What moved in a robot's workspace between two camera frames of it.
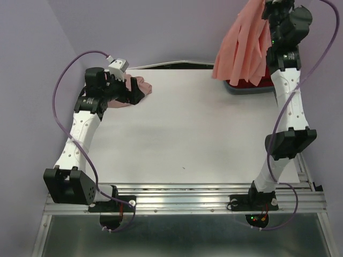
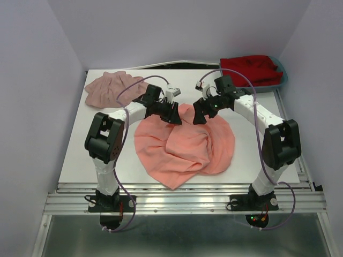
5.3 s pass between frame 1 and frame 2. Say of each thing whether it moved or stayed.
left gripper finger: moved
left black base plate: stayed
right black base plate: stayed
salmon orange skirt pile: moved
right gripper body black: moved
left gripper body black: moved
